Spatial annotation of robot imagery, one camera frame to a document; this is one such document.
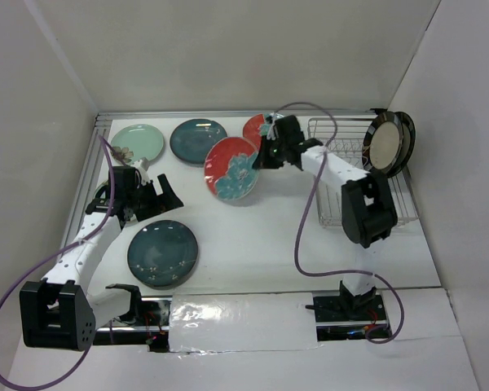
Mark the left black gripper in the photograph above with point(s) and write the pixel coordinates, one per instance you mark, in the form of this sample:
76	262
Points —
162	203

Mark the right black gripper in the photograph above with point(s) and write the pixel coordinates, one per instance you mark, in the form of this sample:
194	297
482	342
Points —
265	155

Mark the red teal floral plate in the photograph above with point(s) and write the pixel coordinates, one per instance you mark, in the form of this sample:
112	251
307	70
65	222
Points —
228	169
258	126

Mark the dark teal plate front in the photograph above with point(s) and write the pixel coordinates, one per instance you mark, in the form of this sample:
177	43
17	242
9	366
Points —
163	254

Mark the dark teal plate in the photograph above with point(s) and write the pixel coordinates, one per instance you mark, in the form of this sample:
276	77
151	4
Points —
163	254
192	140

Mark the black rimmed beige plate back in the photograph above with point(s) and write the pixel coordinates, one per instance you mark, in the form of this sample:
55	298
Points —
382	143

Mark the black rimmed beige plate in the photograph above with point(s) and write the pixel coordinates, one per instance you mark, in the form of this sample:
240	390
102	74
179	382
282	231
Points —
409	138
382	143

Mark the mint green flower plate front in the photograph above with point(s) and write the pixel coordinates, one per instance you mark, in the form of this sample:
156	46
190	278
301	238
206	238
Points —
101	193

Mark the mint green flower plate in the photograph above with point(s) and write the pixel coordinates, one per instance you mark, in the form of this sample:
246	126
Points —
101	193
136	142

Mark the black rimmed beige plate front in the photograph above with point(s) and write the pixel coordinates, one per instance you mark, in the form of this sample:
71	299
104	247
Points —
409	138

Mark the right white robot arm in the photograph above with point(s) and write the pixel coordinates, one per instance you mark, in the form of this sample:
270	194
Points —
368	214

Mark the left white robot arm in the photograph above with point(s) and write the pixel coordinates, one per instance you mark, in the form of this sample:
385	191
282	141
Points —
57	311

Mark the red teal floral plate back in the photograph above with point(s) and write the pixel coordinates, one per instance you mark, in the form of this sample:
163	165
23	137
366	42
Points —
258	126

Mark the dark teal plate back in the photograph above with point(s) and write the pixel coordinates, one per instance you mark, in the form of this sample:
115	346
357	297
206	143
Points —
192	140

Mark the mint green flower plate back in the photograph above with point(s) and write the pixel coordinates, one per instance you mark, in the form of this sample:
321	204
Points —
136	142

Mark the white foil cover sheet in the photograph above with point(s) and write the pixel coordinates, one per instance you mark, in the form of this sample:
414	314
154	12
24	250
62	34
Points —
241	323

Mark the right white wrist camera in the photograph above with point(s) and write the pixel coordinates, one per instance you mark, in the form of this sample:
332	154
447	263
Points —
268	128

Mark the white wire dish rack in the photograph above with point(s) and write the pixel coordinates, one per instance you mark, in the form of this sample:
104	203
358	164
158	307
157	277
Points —
347	205

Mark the aluminium frame rail left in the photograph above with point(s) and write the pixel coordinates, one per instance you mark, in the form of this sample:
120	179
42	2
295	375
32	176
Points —
88	178

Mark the aluminium frame rail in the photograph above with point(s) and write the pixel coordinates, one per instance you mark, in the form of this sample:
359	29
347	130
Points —
88	178
340	114

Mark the aluminium frame rail back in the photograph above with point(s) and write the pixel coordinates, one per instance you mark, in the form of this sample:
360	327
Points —
340	114

